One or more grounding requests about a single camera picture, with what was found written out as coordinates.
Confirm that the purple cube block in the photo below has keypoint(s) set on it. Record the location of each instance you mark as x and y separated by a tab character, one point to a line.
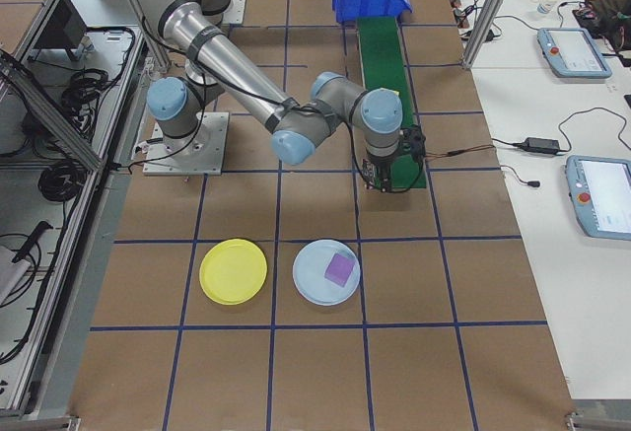
340	268

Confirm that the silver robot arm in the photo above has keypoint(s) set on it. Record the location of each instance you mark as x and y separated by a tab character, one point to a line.
222	56

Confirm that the light blue plastic plate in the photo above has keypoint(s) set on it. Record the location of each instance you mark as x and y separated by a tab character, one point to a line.
310	278

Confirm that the yellow plastic plate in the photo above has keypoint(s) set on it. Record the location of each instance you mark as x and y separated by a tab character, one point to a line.
231	270

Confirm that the green conveyor belt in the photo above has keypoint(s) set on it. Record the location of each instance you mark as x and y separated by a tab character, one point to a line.
384	46

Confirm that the white side table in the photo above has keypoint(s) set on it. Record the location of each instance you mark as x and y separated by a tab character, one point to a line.
517	253

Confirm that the black power adapter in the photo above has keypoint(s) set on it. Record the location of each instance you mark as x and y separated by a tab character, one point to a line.
542	144
488	35

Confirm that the light blue teach pendant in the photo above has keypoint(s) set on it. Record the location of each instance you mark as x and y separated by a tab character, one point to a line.
599	199
574	51

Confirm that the white paper cup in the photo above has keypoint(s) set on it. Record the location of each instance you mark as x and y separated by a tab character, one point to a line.
547	6

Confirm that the aluminium profile bar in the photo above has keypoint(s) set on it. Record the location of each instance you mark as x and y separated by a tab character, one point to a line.
596	422
39	422

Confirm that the black handheld tool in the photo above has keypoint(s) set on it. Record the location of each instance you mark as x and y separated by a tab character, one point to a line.
32	241

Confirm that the white bag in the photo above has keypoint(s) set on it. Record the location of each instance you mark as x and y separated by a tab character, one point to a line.
12	273

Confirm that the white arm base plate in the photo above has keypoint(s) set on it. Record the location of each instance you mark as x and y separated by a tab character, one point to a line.
212	160
239	7

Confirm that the aluminium profile post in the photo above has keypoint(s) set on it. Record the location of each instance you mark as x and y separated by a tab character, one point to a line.
486	17

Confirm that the V-shaped metal bar frame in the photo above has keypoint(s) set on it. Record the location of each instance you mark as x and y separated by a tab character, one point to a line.
59	125

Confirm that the black box in frame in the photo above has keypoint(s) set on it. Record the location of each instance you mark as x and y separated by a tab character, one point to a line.
66	31

